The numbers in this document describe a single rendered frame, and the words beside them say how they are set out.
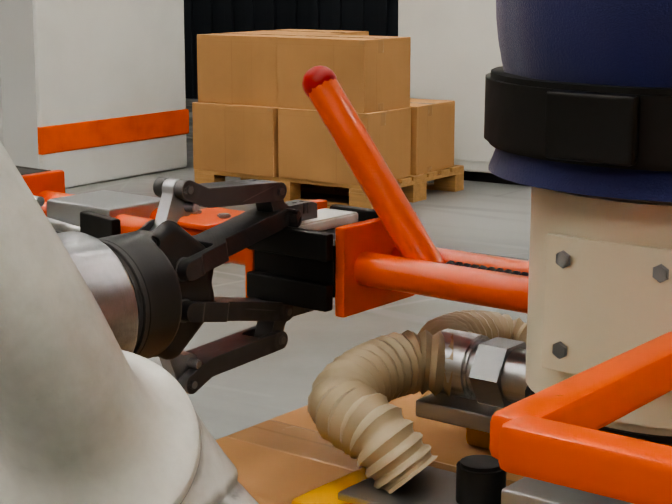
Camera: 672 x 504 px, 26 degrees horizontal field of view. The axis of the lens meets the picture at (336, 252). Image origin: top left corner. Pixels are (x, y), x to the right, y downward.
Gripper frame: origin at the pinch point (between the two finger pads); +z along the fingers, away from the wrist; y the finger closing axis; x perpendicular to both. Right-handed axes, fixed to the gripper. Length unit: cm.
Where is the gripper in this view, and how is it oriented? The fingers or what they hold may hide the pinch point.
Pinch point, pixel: (312, 253)
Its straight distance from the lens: 98.8
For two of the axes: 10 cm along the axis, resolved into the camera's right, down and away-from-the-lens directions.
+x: 8.0, 1.1, -5.9
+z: 6.1, -1.5, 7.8
